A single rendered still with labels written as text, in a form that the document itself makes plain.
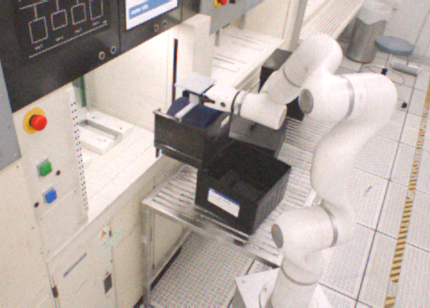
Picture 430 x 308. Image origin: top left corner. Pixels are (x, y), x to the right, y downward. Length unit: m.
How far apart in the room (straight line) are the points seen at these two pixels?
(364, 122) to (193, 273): 1.63
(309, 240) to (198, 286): 1.34
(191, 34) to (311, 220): 0.81
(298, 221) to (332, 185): 0.14
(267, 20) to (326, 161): 2.12
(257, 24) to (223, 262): 1.64
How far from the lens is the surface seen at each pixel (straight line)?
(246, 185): 1.79
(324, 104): 0.89
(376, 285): 2.65
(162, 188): 1.75
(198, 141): 1.40
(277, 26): 3.02
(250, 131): 1.96
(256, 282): 1.48
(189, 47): 1.59
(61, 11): 1.08
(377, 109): 0.97
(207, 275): 2.41
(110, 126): 1.86
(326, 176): 1.02
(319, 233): 1.12
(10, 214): 1.17
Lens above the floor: 1.94
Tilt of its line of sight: 38 degrees down
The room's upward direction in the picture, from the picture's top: 7 degrees clockwise
